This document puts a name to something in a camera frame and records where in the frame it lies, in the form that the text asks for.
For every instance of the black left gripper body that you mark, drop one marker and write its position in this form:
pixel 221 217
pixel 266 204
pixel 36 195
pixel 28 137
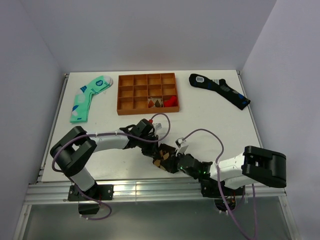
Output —
pixel 148 149

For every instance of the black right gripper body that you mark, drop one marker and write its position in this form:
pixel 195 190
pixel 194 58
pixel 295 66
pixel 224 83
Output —
pixel 196 176

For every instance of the brown argyle sock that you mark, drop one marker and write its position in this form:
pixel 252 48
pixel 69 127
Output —
pixel 163 156

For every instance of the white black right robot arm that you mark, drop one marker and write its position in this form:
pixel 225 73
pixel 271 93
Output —
pixel 254 165

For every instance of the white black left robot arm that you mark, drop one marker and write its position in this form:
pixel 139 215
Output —
pixel 74 150

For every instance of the rolled orange green argyle sock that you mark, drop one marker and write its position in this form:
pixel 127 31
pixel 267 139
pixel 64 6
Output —
pixel 155 102

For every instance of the rolled red sock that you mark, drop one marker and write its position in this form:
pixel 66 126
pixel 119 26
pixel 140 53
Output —
pixel 171 102

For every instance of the wooden compartment tray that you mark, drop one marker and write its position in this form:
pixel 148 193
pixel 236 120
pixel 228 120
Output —
pixel 135 89

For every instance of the mint green patterned sock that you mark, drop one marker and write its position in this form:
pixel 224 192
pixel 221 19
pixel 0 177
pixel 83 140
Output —
pixel 83 98

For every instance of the black blue sports sock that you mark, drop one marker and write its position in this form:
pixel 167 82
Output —
pixel 220 87

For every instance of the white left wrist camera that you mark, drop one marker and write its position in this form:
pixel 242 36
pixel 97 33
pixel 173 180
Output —
pixel 156 126

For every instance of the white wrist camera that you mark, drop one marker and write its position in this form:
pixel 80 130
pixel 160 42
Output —
pixel 182 146
pixel 156 126

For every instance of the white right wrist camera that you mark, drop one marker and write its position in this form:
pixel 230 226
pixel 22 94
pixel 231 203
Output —
pixel 182 146

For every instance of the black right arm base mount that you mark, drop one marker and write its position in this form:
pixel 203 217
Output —
pixel 210 189

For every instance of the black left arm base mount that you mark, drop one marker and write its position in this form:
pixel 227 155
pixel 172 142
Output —
pixel 89 202

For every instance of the aluminium table edge rail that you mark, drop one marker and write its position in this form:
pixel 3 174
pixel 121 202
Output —
pixel 170 189

